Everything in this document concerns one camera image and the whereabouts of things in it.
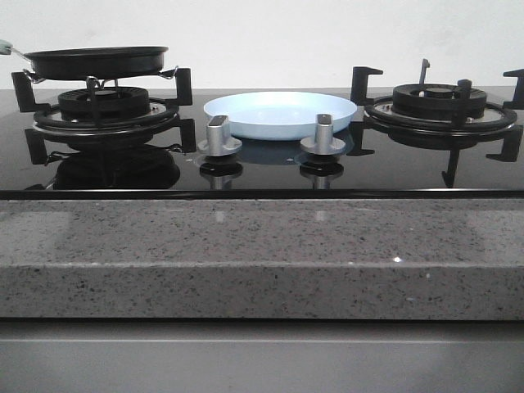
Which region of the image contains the light blue plate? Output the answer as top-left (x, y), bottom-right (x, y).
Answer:
top-left (204, 92), bottom-right (357, 141)

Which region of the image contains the black frying pan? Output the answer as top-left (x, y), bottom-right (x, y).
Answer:
top-left (23, 46), bottom-right (168, 80)

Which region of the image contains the black glass cooktop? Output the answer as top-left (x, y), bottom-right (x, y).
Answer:
top-left (1, 89), bottom-right (523, 200)

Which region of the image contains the silver left stove knob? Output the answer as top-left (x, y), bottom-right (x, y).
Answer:
top-left (197, 115), bottom-right (242, 157)

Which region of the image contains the silver stove knob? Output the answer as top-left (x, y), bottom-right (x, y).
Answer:
top-left (300, 114), bottom-right (346, 156)
top-left (197, 115), bottom-right (242, 157)

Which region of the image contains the silver right stove knob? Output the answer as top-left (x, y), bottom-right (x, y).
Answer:
top-left (300, 114), bottom-right (346, 156)

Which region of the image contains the left black gas burner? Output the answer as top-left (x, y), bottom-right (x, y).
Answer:
top-left (58, 87), bottom-right (150, 121)

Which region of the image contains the black gas burner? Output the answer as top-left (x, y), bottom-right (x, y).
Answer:
top-left (58, 87), bottom-right (150, 121)
top-left (391, 79), bottom-right (487, 120)

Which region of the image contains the right black gas burner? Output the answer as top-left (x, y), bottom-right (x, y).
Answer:
top-left (391, 79), bottom-right (487, 120)

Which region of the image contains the right black pan support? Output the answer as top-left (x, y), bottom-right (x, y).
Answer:
top-left (347, 61), bottom-right (523, 191)

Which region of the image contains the wire trivet on left burner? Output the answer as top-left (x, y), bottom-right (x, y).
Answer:
top-left (22, 66), bottom-right (183, 88)

